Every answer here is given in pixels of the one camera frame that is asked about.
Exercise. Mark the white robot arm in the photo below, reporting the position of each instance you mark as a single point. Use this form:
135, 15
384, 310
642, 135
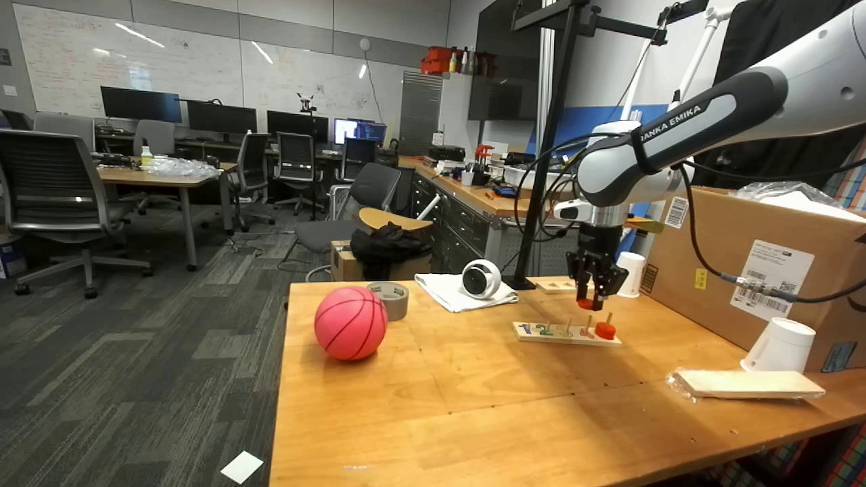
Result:
810, 88

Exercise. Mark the black office chair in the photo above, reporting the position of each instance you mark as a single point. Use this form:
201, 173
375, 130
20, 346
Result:
55, 193

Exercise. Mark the white round speaker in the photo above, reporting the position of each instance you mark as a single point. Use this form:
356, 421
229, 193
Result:
480, 277

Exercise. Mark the wooden stool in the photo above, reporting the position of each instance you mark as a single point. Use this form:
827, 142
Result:
381, 221

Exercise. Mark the wooden peg rack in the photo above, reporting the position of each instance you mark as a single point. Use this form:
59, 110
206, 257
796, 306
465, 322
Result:
563, 333

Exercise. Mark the white paper cup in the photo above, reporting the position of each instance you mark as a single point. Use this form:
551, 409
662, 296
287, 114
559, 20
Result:
781, 346
635, 264

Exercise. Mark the white paper cup far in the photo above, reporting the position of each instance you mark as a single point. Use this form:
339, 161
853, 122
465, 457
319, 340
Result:
635, 264

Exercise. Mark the white paper cup near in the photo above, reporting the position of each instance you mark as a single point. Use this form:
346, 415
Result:
781, 346

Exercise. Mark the black camera stand pole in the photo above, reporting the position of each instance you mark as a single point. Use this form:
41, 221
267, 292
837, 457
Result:
563, 20

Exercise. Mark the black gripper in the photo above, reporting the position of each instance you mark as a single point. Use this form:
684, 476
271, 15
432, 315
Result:
595, 264

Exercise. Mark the white cloth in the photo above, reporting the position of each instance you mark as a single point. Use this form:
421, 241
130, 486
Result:
450, 292

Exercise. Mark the grey tape roll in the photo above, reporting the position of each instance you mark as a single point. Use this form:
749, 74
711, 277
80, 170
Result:
394, 296

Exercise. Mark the wooden table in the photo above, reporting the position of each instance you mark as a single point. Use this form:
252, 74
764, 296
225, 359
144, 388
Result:
462, 400

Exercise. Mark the cardboard box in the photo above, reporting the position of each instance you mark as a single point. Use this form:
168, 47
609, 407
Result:
733, 264

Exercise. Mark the pink ball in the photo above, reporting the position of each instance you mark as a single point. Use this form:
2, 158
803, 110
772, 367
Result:
350, 322

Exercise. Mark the white wooden block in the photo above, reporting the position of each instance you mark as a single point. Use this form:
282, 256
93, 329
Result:
749, 386

